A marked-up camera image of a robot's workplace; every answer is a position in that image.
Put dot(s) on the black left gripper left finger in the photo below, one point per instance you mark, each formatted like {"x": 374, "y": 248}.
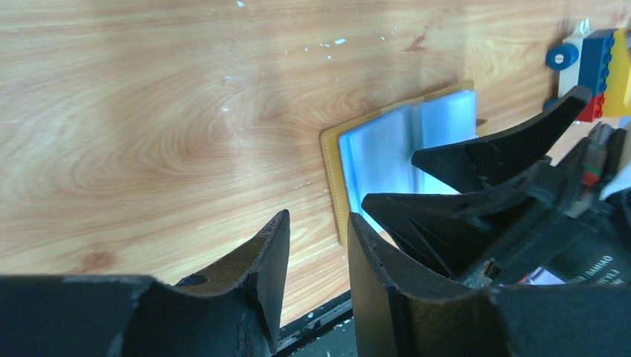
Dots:
{"x": 230, "y": 308}

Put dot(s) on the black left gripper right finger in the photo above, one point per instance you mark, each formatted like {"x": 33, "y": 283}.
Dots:
{"x": 402, "y": 308}

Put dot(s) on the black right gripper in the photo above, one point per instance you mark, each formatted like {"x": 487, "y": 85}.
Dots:
{"x": 519, "y": 213}

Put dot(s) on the colourful toy block truck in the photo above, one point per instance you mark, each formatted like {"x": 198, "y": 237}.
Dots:
{"x": 598, "y": 60}

